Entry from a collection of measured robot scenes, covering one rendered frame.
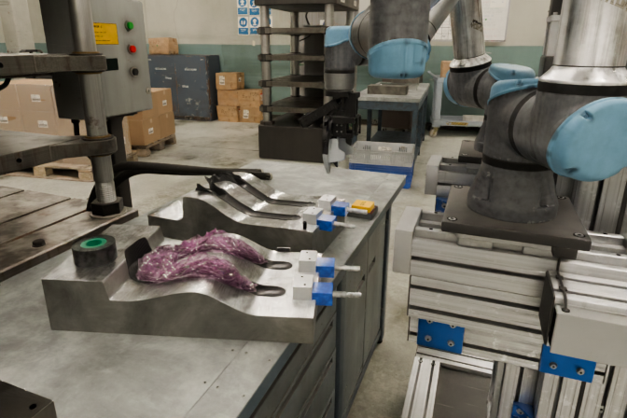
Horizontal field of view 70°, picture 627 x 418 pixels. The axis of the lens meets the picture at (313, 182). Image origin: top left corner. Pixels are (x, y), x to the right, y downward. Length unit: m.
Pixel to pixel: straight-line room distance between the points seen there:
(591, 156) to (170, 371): 0.71
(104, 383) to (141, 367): 0.06
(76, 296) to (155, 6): 8.36
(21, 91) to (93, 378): 4.61
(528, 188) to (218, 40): 7.87
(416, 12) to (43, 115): 4.81
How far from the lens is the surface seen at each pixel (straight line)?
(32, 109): 5.28
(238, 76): 7.94
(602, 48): 0.69
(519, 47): 7.52
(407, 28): 0.58
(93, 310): 0.95
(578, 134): 0.66
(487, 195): 0.84
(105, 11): 1.75
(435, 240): 0.86
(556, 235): 0.80
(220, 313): 0.86
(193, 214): 1.24
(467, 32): 1.36
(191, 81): 8.18
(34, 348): 0.99
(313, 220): 1.12
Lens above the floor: 1.32
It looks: 17 degrees down
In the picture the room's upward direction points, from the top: straight up
